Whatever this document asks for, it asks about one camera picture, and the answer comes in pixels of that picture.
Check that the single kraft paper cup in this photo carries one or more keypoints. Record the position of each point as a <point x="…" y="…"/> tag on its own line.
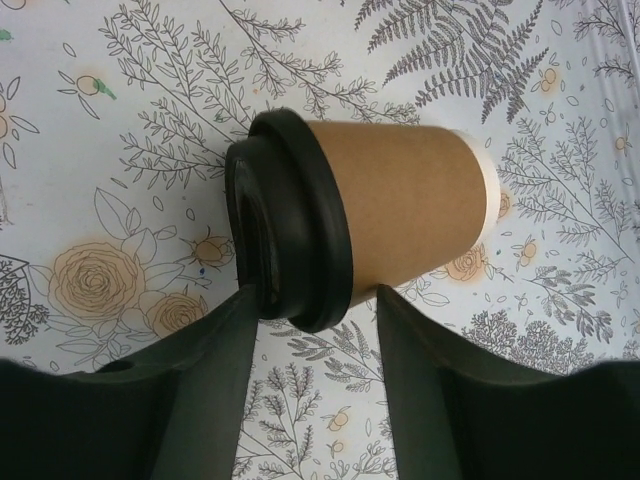
<point x="415" y="197"/>

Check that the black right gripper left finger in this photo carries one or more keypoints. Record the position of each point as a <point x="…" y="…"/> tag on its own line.
<point x="189" y="391"/>

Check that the black plastic cup lid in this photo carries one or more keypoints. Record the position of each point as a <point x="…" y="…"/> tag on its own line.
<point x="288" y="223"/>

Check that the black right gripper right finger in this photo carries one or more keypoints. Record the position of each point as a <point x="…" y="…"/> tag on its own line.
<point x="420" y="358"/>

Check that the floral table mat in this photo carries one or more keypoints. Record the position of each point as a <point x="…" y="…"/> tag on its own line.
<point x="116" y="117"/>

